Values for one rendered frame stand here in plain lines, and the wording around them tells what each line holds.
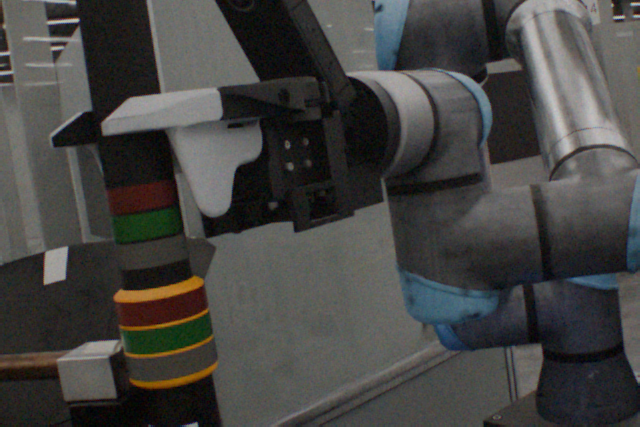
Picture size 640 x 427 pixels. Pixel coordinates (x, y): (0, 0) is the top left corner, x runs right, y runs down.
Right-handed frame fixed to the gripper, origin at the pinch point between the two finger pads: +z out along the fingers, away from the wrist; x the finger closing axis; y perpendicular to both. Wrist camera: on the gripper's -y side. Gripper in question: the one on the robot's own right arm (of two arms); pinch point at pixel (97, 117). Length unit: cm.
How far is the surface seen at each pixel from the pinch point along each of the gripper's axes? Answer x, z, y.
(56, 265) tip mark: 19.0, -8.1, 8.4
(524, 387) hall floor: 130, -333, 148
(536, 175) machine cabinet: 142, -422, 43
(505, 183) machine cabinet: 154, -398, 44
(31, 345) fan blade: 16.6, -3.7, 12.9
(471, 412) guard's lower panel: 50, -123, 69
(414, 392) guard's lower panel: 53, -105, 57
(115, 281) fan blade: 14.0, -9.4, 9.9
